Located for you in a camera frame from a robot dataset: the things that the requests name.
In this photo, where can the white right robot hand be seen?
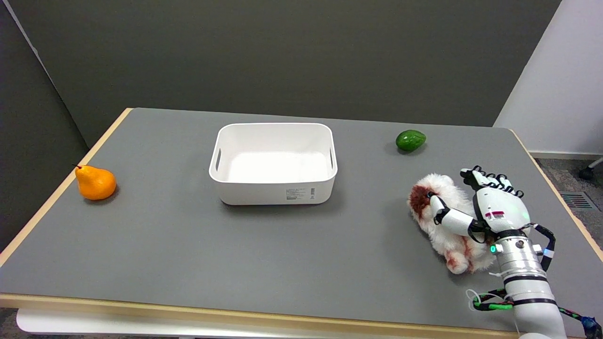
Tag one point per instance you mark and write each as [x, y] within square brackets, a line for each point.
[492, 209]

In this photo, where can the white plastic storage bin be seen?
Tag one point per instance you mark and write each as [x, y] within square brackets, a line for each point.
[273, 163]

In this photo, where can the green toy avocado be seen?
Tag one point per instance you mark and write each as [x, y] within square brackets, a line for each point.
[411, 140]

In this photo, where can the white brown plush toy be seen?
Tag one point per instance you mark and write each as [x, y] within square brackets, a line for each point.
[443, 226]

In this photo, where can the black chair caster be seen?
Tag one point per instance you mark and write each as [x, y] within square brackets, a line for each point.
[589, 172]

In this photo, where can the orange toy pear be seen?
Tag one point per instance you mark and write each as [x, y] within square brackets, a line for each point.
[95, 182]

